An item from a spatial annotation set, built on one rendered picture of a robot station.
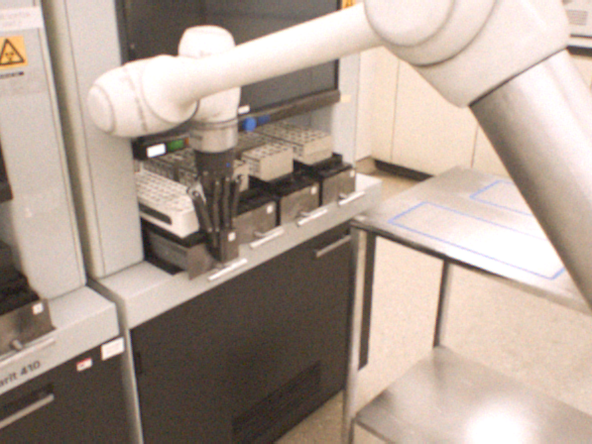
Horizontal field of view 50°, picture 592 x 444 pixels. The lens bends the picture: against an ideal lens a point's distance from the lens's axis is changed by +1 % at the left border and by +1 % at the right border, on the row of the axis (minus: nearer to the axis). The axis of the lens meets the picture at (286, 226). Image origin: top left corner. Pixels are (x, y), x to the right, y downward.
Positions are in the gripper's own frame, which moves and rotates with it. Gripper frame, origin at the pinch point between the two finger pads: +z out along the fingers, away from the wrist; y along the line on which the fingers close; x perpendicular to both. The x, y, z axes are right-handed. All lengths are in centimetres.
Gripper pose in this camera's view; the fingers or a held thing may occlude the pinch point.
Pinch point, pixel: (218, 243)
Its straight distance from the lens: 126.8
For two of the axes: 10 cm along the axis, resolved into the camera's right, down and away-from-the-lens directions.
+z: 0.0, 9.0, 4.3
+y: -6.8, 3.2, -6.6
